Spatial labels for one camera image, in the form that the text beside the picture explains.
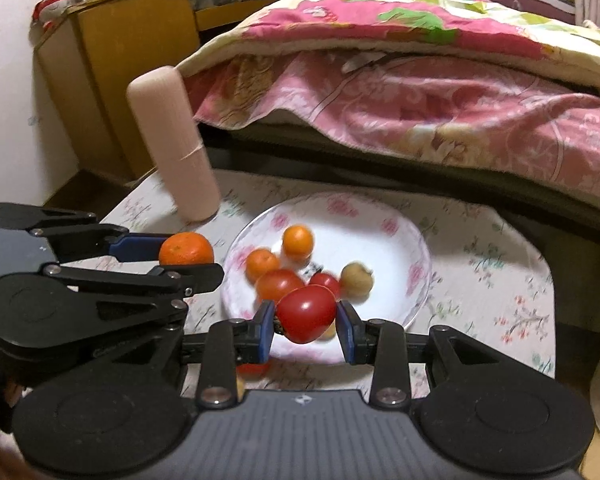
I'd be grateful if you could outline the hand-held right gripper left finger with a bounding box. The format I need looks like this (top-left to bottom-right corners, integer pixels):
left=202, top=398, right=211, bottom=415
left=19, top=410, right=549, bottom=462
left=180, top=301, right=276, bottom=408

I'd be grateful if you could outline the white floral plate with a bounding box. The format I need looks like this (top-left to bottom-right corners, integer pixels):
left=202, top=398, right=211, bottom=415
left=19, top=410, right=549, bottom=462
left=221, top=191, right=433, bottom=366

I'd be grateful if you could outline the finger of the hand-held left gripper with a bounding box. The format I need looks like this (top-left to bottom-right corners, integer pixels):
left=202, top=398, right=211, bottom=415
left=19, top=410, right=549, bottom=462
left=0, top=202, right=171, bottom=265
left=42, top=261, right=226, bottom=356

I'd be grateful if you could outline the dark bed base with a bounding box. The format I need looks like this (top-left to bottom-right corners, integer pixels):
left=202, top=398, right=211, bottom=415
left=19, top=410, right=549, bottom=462
left=200, top=125, right=600, bottom=243

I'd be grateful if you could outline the red white plush toy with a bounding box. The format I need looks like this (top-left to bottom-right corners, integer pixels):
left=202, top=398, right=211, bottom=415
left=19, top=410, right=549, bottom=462
left=31, top=0, right=71, bottom=28

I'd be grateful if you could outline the orange tangerine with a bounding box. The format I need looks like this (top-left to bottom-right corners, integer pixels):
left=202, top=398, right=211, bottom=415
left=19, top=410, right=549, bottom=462
left=159, top=232, right=215, bottom=267
left=282, top=225, right=314, bottom=261
left=245, top=250, right=281, bottom=283

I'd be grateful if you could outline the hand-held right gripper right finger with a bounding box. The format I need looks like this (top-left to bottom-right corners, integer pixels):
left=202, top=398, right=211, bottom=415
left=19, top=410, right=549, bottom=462
left=336, top=300, right=518, bottom=408

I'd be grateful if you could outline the pink patterned blanket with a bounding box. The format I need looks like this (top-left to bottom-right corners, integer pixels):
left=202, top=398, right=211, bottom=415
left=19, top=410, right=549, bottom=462
left=185, top=50, right=600, bottom=218

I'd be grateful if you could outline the large red tomato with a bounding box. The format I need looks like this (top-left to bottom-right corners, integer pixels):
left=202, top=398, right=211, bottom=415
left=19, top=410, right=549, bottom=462
left=256, top=269, right=306, bottom=305

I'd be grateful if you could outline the wooden desk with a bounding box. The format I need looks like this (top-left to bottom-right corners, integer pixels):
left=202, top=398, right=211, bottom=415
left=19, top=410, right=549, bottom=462
left=34, top=0, right=336, bottom=196

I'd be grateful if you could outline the colourful floral quilt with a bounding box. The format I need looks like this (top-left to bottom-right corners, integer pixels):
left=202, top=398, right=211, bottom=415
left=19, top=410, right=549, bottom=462
left=175, top=0, right=600, bottom=106

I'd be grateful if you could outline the floral tablecloth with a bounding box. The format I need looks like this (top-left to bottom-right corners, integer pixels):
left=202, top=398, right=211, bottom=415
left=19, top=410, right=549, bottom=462
left=100, top=167, right=556, bottom=401

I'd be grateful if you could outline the small red tomato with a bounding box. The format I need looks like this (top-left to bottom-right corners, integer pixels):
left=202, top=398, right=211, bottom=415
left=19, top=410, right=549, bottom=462
left=308, top=272, right=342, bottom=298
left=236, top=360, right=271, bottom=380
left=276, top=285, right=337, bottom=345

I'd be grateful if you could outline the pink paper roll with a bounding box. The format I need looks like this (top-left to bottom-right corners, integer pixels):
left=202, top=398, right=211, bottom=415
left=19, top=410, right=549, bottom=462
left=126, top=66, right=222, bottom=222

